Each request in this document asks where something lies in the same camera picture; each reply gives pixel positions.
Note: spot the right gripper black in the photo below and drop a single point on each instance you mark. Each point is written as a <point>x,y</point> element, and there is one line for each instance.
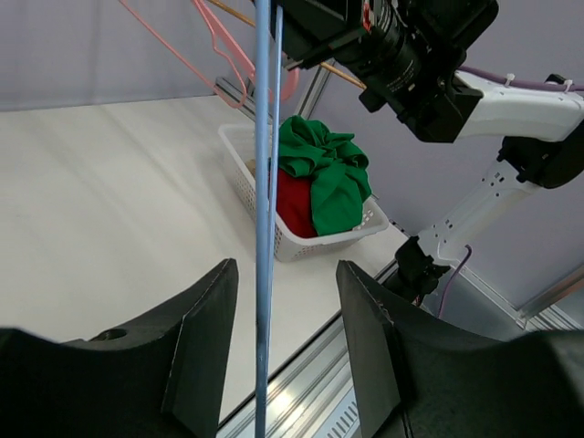
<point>387,45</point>

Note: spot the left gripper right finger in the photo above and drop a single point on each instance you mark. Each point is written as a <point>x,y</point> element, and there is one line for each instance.
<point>415,375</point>

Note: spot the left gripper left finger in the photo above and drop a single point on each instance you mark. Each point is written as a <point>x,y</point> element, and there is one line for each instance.
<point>160,374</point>

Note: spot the blue wire hanger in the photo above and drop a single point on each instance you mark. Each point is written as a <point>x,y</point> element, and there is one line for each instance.
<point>269,20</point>

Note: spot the beige t shirt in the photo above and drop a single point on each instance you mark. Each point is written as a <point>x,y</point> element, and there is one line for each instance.
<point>251,167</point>

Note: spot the green t shirt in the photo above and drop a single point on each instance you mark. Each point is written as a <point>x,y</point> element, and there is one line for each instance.
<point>332,167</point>

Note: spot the red t shirt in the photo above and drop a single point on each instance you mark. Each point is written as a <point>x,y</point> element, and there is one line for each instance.
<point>293,204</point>

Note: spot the pink plastic hanger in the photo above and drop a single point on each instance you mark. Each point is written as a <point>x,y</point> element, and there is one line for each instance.
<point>292,77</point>

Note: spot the white plastic basket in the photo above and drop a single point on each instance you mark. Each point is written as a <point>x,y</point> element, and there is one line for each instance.
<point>239,148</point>

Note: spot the white slotted cable duct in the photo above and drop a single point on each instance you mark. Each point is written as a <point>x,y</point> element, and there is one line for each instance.
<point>343,422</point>

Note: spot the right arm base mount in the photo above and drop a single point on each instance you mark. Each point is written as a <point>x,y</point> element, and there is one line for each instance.
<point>417,274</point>

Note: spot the aluminium front rail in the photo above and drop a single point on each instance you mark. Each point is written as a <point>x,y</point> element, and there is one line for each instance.
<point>309,358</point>

